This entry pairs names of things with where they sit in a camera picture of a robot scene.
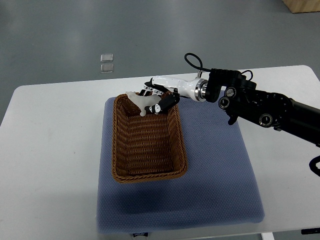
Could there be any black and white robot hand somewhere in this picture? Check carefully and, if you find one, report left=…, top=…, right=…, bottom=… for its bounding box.
left=139, top=76, right=208, bottom=114

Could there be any white bear figurine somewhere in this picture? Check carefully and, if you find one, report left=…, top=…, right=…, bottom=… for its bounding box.
left=125, top=91, right=161, bottom=117

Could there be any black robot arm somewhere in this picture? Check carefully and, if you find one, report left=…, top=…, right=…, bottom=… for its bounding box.
left=199, top=68, right=320, bottom=147

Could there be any brown wicker basket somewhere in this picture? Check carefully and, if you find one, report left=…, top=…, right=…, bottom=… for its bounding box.
left=111, top=94, right=188, bottom=184

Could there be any lower silver floor plate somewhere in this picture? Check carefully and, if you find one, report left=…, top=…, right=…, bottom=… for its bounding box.
left=100, top=63, right=114, bottom=73

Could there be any silver floor plate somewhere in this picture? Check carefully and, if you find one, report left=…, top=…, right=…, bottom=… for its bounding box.
left=100, top=53, right=114, bottom=63
left=100, top=63, right=114, bottom=73

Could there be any upper silver floor plate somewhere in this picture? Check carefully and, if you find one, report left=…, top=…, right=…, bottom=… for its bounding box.
left=100, top=53, right=114, bottom=63

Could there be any blue-grey padded mat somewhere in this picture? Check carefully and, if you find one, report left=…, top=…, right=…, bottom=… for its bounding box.
left=96, top=98, right=265, bottom=234

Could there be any wooden box corner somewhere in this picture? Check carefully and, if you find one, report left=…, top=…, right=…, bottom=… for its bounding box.
left=282, top=0, right=320, bottom=14

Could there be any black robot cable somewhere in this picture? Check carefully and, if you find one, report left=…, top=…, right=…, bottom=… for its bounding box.
left=184, top=52, right=212, bottom=73

